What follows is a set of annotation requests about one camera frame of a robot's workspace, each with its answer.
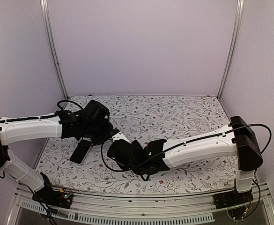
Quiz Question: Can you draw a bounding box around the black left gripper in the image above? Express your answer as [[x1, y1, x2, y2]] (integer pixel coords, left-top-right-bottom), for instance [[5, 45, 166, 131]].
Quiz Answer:
[[82, 118, 115, 146]]

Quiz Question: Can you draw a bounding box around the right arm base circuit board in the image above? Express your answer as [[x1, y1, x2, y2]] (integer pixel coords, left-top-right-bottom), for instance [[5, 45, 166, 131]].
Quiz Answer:
[[213, 180, 261, 221]]

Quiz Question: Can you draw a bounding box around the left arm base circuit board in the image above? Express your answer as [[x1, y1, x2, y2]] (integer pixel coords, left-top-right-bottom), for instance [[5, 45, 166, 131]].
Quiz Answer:
[[32, 173, 73, 209]]

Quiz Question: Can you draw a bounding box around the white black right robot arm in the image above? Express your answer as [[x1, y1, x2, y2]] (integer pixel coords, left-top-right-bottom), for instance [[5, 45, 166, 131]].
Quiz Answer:
[[107, 116, 263, 204]]

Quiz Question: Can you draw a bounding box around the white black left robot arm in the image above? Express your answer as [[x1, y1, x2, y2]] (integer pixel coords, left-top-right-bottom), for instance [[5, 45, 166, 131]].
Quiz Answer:
[[0, 100, 113, 203]]

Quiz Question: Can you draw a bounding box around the clear case on mat right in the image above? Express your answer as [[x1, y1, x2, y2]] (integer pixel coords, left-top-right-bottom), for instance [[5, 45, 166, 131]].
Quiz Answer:
[[193, 119, 212, 135]]

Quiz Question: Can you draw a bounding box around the black smartphone with white edge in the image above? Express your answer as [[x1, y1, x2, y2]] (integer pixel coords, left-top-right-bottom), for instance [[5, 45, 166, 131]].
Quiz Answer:
[[69, 140, 92, 165]]

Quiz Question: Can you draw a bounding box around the floral patterned table mat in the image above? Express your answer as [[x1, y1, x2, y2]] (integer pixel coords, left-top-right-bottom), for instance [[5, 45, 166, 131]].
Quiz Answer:
[[33, 95, 252, 195]]

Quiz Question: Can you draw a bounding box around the black right camera cable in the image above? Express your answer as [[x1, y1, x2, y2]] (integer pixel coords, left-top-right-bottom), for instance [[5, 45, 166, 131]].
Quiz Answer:
[[101, 123, 273, 181]]

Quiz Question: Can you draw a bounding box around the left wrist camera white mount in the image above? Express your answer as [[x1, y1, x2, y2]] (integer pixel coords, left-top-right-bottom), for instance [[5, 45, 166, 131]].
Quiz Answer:
[[111, 129, 131, 143]]

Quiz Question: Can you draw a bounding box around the black sleeved left camera cable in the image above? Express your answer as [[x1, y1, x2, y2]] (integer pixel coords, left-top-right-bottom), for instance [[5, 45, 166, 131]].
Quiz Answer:
[[56, 99, 83, 113]]

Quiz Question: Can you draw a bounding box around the aluminium front rail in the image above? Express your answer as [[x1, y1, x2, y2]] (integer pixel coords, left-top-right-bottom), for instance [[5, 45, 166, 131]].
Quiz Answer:
[[7, 182, 274, 225]]

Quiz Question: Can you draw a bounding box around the left aluminium frame post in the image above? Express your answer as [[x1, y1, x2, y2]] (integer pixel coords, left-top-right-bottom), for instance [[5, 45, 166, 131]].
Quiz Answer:
[[40, 0, 68, 99]]

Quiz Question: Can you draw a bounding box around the aluminium frame post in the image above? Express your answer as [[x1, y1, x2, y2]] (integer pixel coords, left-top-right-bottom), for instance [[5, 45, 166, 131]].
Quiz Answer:
[[217, 0, 244, 101], [40, 0, 68, 99]]

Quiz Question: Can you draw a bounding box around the right aluminium frame post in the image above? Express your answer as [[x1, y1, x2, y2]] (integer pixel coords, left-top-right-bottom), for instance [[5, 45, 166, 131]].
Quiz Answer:
[[217, 0, 244, 101]]

